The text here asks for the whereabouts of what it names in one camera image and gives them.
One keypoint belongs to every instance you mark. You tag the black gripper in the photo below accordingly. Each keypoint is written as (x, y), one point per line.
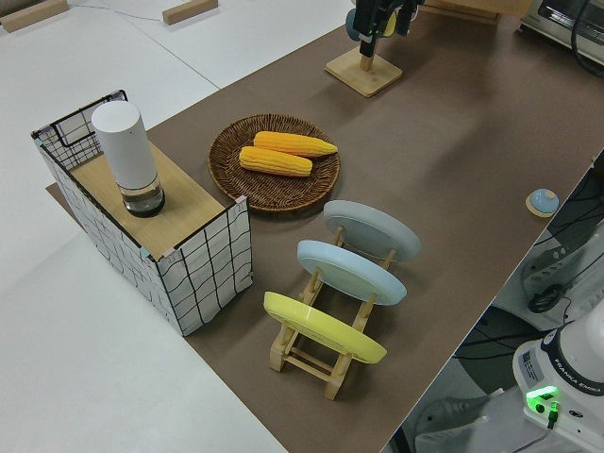
(388, 4)

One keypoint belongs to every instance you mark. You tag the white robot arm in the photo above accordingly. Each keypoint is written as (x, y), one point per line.
(566, 358)

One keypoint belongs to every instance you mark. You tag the dark blue mug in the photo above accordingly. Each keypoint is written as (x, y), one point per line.
(350, 23)

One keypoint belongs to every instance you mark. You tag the wooden mug rack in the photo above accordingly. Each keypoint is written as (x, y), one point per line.
(368, 78)

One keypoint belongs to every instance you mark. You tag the light wooden cabinet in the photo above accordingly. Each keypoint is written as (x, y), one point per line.
(472, 5)

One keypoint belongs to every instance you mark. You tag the brown table mat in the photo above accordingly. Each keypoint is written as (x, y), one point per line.
(448, 156)

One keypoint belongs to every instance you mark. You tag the yellow corn cob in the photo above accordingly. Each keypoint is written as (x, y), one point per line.
(276, 162)
(295, 144)

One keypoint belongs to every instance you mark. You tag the white toaster oven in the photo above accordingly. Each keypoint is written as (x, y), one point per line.
(557, 23)

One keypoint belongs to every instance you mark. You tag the light wooden block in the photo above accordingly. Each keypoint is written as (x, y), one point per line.
(189, 10)
(33, 14)

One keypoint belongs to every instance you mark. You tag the brown wicker basket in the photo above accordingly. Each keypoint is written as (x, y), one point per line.
(278, 193)

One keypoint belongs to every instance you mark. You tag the grey plate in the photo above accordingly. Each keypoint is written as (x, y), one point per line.
(373, 231)

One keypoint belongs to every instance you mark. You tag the light blue plate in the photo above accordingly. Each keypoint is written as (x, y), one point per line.
(351, 273)

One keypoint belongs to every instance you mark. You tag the white cylindrical bottle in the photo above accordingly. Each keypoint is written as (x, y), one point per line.
(125, 151)

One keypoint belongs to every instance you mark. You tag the yellow plate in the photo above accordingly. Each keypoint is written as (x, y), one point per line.
(325, 330)

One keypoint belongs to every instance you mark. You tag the wooden plate rack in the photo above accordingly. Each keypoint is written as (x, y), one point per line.
(307, 365)

